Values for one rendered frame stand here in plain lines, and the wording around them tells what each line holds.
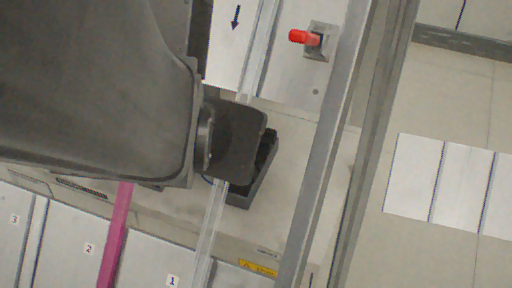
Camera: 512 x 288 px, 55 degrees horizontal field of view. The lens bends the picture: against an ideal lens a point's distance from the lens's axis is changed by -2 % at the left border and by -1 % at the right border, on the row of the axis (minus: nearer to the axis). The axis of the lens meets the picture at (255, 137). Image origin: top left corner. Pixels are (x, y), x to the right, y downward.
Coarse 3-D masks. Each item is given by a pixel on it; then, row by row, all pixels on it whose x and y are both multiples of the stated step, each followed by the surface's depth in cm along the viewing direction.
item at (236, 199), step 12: (204, 84) 104; (216, 96) 103; (264, 132) 92; (276, 132) 93; (264, 144) 91; (276, 144) 95; (264, 156) 89; (264, 168) 91; (252, 180) 86; (228, 192) 86; (240, 192) 86; (252, 192) 87; (228, 204) 88; (240, 204) 87
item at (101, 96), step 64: (0, 0) 5; (64, 0) 7; (128, 0) 11; (0, 64) 5; (64, 64) 8; (128, 64) 12; (0, 128) 7; (64, 128) 8; (128, 128) 13; (192, 128) 23
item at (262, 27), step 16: (272, 0) 50; (272, 16) 51; (256, 32) 51; (256, 48) 51; (256, 64) 51; (240, 80) 51; (256, 80) 52; (240, 96) 51; (224, 192) 52; (208, 208) 52; (208, 224) 52; (208, 240) 52; (208, 256) 53; (192, 272) 53
